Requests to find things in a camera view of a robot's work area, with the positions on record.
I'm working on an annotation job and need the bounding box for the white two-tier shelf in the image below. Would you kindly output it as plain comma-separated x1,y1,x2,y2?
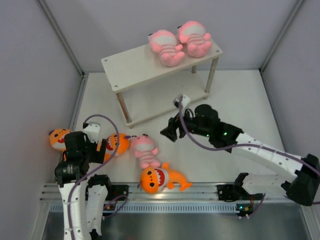
101,40,223,129

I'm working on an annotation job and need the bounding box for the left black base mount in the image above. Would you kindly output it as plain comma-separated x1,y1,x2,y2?
105,184,129,201

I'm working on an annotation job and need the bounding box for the orange shark plush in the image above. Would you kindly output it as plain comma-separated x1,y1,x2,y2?
139,162,193,194
103,133,131,162
49,128,72,152

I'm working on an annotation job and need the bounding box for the orange shark plush front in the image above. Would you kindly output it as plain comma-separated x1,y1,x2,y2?
139,162,193,194

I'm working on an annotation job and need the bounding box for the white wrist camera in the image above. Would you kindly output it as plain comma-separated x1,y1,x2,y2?
173,94,191,110
82,122,101,144

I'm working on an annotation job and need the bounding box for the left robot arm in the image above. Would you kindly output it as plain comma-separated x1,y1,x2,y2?
55,131,113,240

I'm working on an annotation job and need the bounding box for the aluminium front rail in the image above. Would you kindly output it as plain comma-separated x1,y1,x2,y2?
40,182,292,203

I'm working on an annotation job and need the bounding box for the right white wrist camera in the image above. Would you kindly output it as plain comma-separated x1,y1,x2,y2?
173,94,191,110

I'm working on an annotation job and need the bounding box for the pink plush toy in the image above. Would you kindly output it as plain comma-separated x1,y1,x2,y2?
130,134,161,169
148,29,185,67
177,20,212,58

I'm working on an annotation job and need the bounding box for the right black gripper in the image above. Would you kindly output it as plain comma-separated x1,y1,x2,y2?
160,107,211,143

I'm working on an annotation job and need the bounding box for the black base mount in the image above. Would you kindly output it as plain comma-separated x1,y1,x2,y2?
105,184,129,201
216,184,264,202

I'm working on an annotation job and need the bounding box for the grey slotted cable duct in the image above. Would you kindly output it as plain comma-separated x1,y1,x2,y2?
49,202,238,213

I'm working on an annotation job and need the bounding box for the purple cable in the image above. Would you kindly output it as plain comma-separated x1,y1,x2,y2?
177,98,320,218
67,114,130,240

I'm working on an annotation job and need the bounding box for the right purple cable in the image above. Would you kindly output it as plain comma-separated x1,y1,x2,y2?
177,98,320,218

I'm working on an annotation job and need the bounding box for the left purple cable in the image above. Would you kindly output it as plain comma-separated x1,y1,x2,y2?
67,114,130,240

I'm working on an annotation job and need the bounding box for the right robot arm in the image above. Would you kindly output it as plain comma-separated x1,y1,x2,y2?
160,104,320,206

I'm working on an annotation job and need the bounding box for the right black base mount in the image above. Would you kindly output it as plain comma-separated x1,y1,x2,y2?
216,184,264,202

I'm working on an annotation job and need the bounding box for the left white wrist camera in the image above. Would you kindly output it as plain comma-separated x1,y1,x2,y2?
82,122,101,144

